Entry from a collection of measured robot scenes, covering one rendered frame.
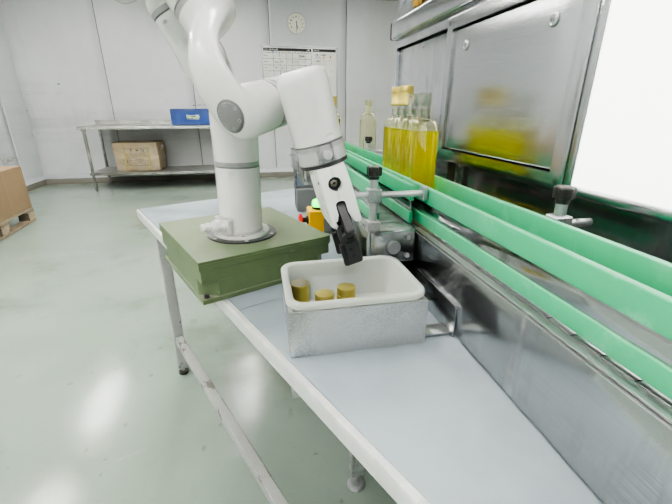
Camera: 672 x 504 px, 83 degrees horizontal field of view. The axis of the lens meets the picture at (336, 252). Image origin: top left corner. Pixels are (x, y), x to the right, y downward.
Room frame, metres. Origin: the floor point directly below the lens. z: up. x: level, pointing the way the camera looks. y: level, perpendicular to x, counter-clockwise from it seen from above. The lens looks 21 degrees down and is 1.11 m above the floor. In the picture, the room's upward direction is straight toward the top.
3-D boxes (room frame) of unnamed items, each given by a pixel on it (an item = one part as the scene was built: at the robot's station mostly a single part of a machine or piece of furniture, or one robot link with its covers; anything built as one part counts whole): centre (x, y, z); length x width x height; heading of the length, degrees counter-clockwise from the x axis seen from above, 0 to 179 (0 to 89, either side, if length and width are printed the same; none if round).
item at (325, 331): (0.60, -0.05, 0.79); 0.27 x 0.17 x 0.08; 101
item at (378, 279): (0.60, -0.02, 0.80); 0.22 x 0.17 x 0.09; 101
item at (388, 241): (0.73, -0.11, 0.85); 0.09 x 0.04 x 0.07; 101
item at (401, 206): (1.63, 0.02, 0.93); 1.75 x 0.01 x 0.08; 11
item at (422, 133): (0.89, -0.19, 0.99); 0.06 x 0.06 x 0.21; 11
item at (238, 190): (0.83, 0.23, 0.92); 0.16 x 0.13 x 0.15; 137
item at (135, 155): (5.80, 2.89, 0.45); 0.62 x 0.44 x 0.40; 96
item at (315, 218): (1.14, 0.05, 0.79); 0.07 x 0.07 x 0.07; 11
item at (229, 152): (0.85, 0.22, 1.08); 0.13 x 0.10 x 0.16; 15
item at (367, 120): (1.71, -0.14, 1.01); 0.06 x 0.06 x 0.26; 19
